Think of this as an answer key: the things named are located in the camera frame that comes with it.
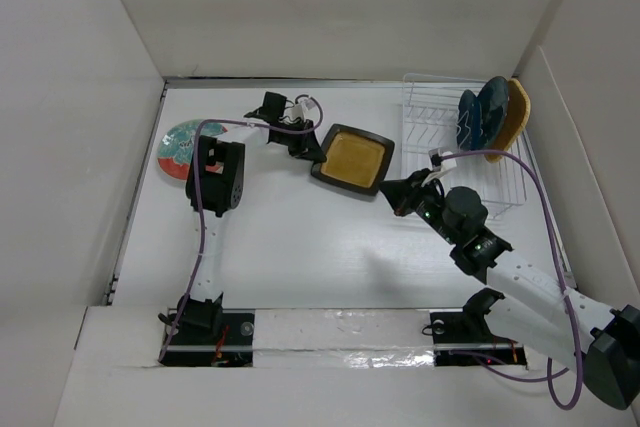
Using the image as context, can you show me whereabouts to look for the teal round plate white blossoms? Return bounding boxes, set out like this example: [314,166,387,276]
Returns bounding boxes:
[476,76,509,150]

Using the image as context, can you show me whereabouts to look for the red teal floral round plate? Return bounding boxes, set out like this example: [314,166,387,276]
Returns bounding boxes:
[156,119,202,182]

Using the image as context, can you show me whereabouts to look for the brown black square plate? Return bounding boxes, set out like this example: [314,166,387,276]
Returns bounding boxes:
[310,123,395,197]

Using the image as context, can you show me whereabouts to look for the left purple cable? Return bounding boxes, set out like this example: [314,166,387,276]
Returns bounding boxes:
[157,96,324,363]

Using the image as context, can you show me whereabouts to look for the purple cable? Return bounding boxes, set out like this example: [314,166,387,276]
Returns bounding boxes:
[157,96,324,363]
[434,149,584,409]

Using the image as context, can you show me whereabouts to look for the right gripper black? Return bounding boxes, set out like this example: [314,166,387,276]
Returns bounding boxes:
[376,168,459,246]

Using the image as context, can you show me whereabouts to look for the dark blue leaf-shaped plate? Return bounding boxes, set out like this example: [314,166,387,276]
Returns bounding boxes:
[456,90,482,151]

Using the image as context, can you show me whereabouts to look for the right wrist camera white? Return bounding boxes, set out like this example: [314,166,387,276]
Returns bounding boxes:
[428,148,457,172]

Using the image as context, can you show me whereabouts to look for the white wire dish rack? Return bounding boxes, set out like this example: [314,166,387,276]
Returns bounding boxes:
[401,73,527,220]

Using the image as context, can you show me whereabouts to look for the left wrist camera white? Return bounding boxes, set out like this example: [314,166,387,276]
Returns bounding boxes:
[283,94,324,124]

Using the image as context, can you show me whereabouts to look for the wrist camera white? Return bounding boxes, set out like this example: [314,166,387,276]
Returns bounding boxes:
[283,94,324,124]
[428,148,457,172]

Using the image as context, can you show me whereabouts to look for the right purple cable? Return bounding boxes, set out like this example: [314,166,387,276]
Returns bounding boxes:
[434,149,584,409]

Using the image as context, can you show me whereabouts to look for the woven bamboo square plate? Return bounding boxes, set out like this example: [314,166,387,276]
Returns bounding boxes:
[488,78,531,151]

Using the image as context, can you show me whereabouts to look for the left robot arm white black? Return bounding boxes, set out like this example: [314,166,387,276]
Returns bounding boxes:
[159,92,326,349]

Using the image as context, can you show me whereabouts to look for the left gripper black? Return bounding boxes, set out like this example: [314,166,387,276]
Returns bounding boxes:
[274,120,325,164]

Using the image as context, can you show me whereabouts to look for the aluminium base rail with mounts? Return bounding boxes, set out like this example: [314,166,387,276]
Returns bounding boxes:
[160,309,527,369]

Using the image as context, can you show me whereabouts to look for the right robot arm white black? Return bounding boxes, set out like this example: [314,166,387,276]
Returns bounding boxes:
[380,169,639,410]

